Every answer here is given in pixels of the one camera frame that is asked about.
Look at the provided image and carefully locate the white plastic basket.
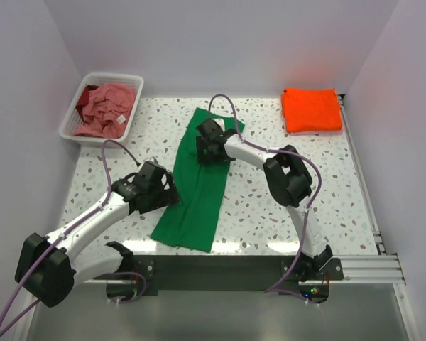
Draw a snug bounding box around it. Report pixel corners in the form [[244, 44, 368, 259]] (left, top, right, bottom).
[[59, 72, 144, 146]]

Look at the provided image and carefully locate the dark red t shirt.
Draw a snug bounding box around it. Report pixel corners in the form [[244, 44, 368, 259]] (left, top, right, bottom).
[[75, 85, 98, 122]]

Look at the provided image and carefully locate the green t shirt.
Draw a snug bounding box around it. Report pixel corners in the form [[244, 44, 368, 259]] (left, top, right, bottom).
[[151, 108, 230, 252]]

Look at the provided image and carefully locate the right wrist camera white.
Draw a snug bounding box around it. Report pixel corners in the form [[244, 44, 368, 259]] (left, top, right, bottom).
[[214, 119, 225, 130]]

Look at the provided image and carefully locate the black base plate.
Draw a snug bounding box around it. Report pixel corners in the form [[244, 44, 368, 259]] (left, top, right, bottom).
[[100, 255, 344, 303]]

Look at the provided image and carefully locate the pink folded shirt under stack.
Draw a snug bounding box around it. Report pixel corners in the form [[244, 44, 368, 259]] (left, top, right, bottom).
[[289, 129, 344, 136]]

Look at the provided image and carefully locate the orange folded t shirt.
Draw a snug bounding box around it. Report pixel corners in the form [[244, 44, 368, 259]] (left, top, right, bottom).
[[280, 88, 343, 134]]

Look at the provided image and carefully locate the pink t shirt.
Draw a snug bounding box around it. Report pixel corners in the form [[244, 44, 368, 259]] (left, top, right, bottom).
[[72, 82, 136, 139]]

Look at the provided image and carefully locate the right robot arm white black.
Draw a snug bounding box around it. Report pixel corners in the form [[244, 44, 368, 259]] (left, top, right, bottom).
[[196, 119, 333, 281]]

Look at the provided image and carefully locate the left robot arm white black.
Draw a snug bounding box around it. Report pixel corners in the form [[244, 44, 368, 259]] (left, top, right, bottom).
[[15, 159, 179, 308]]

